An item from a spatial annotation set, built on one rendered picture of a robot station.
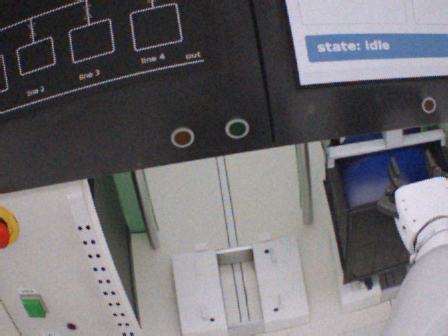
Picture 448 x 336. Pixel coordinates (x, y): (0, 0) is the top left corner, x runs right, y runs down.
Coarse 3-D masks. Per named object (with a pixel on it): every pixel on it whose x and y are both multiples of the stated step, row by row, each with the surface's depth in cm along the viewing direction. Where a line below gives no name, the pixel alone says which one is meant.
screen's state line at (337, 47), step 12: (312, 36) 77; (324, 36) 77; (336, 36) 77; (348, 36) 77; (360, 36) 77; (372, 36) 77; (384, 36) 77; (396, 36) 77; (408, 36) 77; (420, 36) 77; (432, 36) 77; (444, 36) 77; (312, 48) 78; (324, 48) 78; (336, 48) 78; (348, 48) 78; (360, 48) 78; (372, 48) 78; (384, 48) 78; (396, 48) 78; (408, 48) 78; (420, 48) 78; (432, 48) 78; (444, 48) 78; (312, 60) 79; (324, 60) 79; (336, 60) 79
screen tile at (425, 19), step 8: (416, 0) 74; (424, 0) 74; (432, 0) 74; (440, 0) 74; (416, 8) 75; (424, 8) 75; (432, 8) 75; (440, 8) 75; (416, 16) 75; (424, 16) 75; (432, 16) 75; (440, 16) 75; (432, 24) 76
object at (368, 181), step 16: (368, 160) 127; (384, 160) 128; (400, 160) 128; (416, 160) 129; (352, 176) 129; (368, 176) 130; (384, 176) 130; (400, 176) 131; (416, 176) 131; (352, 192) 131; (368, 192) 132; (384, 192) 133
